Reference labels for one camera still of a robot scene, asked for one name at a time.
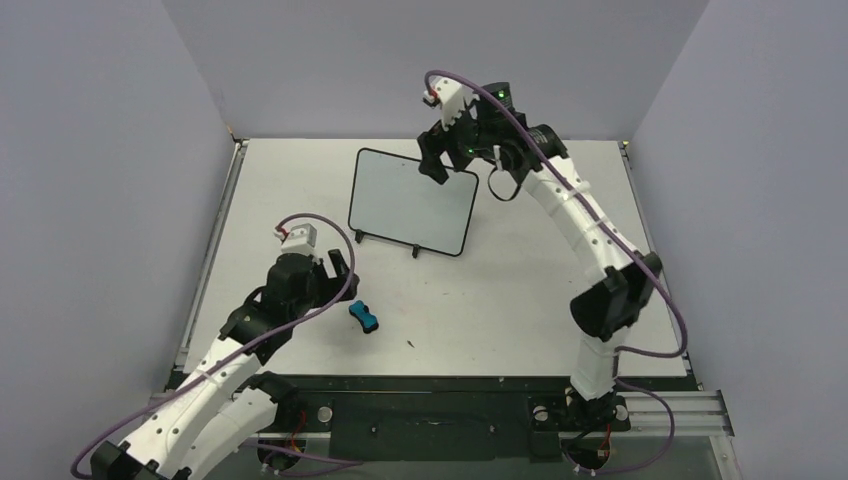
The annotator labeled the black framed whiteboard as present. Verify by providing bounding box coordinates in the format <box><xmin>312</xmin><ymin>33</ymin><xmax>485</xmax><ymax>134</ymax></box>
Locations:
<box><xmin>347</xmin><ymin>148</ymin><xmax>480</xmax><ymax>257</ymax></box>

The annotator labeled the blue whiteboard eraser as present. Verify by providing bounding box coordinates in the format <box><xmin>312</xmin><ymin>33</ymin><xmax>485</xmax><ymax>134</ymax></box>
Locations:
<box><xmin>348</xmin><ymin>300</ymin><xmax>379</xmax><ymax>334</ymax></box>

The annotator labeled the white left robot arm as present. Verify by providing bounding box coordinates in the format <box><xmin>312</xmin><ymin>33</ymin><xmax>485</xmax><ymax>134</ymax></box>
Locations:
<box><xmin>86</xmin><ymin>245</ymin><xmax>359</xmax><ymax>479</ymax></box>

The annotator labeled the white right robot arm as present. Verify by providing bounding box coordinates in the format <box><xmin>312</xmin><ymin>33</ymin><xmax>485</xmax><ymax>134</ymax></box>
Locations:
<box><xmin>417</xmin><ymin>76</ymin><xmax>662</xmax><ymax>427</ymax></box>

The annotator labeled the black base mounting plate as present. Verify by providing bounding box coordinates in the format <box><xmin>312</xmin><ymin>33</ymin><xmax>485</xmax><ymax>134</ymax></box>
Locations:
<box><xmin>246</xmin><ymin>373</ymin><xmax>695</xmax><ymax>462</ymax></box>

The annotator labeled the wire whiteboard stand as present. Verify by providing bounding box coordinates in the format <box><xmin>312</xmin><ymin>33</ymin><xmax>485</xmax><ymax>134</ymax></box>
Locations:
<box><xmin>353</xmin><ymin>229</ymin><xmax>423</xmax><ymax>259</ymax></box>

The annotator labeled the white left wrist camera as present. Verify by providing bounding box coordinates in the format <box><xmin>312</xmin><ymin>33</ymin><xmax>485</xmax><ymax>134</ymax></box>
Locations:
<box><xmin>274</xmin><ymin>223</ymin><xmax>317</xmax><ymax>256</ymax></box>

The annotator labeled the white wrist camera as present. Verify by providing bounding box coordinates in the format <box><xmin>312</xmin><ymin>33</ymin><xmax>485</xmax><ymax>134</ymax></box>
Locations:
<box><xmin>422</xmin><ymin>75</ymin><xmax>479</xmax><ymax>131</ymax></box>
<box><xmin>274</xmin><ymin>223</ymin><xmax>317</xmax><ymax>256</ymax></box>

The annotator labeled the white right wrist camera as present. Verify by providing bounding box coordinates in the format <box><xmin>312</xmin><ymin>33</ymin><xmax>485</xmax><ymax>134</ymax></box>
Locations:
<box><xmin>422</xmin><ymin>75</ymin><xmax>479</xmax><ymax>131</ymax></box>

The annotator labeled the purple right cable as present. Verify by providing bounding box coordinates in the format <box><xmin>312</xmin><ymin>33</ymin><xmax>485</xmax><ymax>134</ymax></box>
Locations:
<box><xmin>423</xmin><ymin>70</ymin><xmax>689</xmax><ymax>477</ymax></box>

